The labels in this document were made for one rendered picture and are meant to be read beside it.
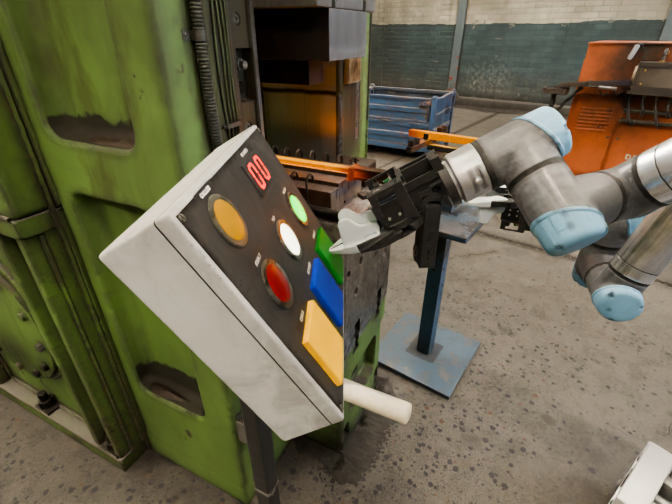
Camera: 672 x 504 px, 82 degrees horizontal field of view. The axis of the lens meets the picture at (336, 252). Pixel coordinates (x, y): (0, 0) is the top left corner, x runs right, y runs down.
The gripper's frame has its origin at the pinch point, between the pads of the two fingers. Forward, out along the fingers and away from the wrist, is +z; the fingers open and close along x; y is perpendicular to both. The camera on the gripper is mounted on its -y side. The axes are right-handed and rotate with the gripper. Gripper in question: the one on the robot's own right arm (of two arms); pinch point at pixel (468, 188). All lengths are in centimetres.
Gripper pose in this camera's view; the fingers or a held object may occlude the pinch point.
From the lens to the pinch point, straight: 98.1
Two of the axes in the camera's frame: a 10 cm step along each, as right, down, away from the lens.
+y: 0.0, 8.7, 5.0
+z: -9.0, -2.2, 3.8
